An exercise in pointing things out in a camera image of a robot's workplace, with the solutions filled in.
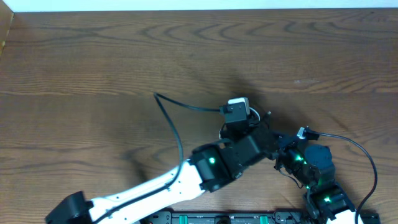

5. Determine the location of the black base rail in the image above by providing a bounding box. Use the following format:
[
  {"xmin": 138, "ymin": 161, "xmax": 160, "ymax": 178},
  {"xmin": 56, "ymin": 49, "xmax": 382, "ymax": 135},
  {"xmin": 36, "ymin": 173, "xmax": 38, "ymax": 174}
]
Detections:
[{"xmin": 139, "ymin": 210, "xmax": 315, "ymax": 224}]

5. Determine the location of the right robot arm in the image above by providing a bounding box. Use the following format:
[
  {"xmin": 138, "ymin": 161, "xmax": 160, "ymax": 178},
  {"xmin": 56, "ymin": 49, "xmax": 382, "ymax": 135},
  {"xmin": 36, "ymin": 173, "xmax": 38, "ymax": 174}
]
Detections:
[{"xmin": 275, "ymin": 135, "xmax": 356, "ymax": 223}]

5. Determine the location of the left camera cable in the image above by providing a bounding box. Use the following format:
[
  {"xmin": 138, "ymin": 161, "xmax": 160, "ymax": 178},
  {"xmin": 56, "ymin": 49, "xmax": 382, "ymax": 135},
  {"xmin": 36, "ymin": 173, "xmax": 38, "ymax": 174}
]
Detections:
[{"xmin": 91, "ymin": 91, "xmax": 231, "ymax": 224}]

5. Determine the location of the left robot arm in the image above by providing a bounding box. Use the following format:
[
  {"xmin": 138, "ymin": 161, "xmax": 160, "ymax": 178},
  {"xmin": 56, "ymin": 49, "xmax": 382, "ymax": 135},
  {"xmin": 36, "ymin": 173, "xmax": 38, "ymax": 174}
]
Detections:
[{"xmin": 45, "ymin": 143, "xmax": 246, "ymax": 224}]

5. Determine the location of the white cable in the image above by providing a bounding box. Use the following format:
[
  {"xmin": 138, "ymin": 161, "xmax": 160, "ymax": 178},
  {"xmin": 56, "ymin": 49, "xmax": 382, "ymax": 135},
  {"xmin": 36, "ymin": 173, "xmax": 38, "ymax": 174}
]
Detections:
[{"xmin": 218, "ymin": 107, "xmax": 261, "ymax": 139}]

